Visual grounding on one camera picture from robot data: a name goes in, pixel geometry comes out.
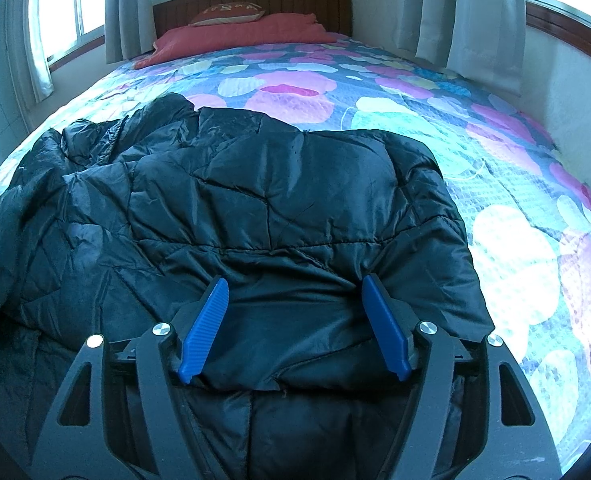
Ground wooden window sill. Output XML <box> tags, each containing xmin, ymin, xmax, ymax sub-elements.
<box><xmin>525</xmin><ymin>0</ymin><xmax>591</xmax><ymax>78</ymax></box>

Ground grey curtain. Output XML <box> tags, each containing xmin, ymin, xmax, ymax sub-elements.
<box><xmin>104</xmin><ymin>0</ymin><xmax>157</xmax><ymax>65</ymax></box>
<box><xmin>414</xmin><ymin>0</ymin><xmax>527</xmax><ymax>97</ymax></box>

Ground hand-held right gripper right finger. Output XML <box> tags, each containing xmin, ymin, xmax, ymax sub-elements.
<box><xmin>361</xmin><ymin>274</ymin><xmax>562</xmax><ymax>480</ymax></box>

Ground wooden headboard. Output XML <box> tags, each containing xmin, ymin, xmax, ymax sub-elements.
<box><xmin>152</xmin><ymin>0</ymin><xmax>351</xmax><ymax>52</ymax></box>

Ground red pillow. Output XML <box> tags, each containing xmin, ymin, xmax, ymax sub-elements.
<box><xmin>134</xmin><ymin>13</ymin><xmax>349</xmax><ymax>70</ymax></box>

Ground brown cushion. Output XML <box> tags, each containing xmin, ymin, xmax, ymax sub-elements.
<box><xmin>190</xmin><ymin>2</ymin><xmax>267</xmax><ymax>27</ymax></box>

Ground white sheer curtain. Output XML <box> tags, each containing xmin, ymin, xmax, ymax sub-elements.
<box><xmin>4</xmin><ymin>0</ymin><xmax>55</xmax><ymax>106</ymax></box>

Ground bed with floral bedspread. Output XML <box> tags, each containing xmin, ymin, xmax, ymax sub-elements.
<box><xmin>0</xmin><ymin>35</ymin><xmax>591</xmax><ymax>471</ymax></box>

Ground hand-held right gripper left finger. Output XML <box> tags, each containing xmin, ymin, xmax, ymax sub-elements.
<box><xmin>30</xmin><ymin>276</ymin><xmax>236</xmax><ymax>480</ymax></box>

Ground black puffer jacket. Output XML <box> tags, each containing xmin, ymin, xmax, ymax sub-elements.
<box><xmin>0</xmin><ymin>94</ymin><xmax>493</xmax><ymax>480</ymax></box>

